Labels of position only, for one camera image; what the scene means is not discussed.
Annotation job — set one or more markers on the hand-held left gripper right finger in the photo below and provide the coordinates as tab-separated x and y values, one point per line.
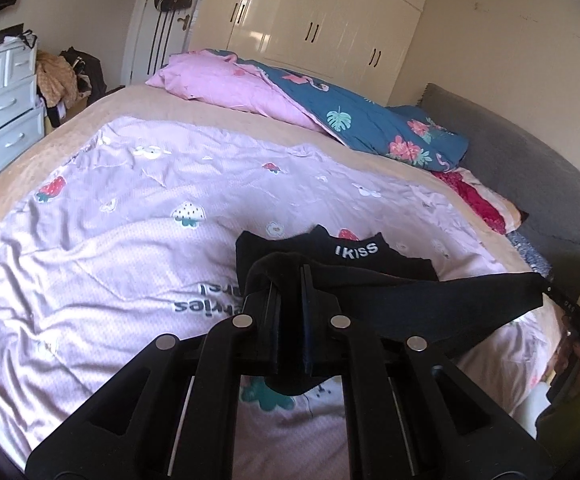
365	360

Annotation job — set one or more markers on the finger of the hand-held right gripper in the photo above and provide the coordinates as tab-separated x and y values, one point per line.
560	297

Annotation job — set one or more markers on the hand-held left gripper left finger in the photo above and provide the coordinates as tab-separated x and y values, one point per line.
230	350

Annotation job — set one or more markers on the black long-sleeved shirt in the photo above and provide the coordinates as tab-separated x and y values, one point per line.
420	305

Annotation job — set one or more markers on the person's right forearm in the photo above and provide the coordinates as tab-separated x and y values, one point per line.
577	420

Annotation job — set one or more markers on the blue patterned pillow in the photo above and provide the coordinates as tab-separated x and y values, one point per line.
532	255

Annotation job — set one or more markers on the red floral pillow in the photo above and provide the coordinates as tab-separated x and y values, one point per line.
480	200

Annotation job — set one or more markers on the grey padded headboard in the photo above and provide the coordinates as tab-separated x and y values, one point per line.
530	160

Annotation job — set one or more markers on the pink strawberry print blanket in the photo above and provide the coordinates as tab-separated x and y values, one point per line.
120	240

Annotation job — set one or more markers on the pink and teal floral duvet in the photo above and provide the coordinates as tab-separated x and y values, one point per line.
290	90

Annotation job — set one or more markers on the cream door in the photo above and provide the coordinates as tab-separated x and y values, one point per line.
155	45

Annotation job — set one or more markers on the white drawer cabinet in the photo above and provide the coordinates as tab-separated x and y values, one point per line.
5	110

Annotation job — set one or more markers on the cream wardrobe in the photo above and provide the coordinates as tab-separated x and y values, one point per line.
315	20

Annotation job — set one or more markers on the black paper bag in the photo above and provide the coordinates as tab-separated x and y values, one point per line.
17	35

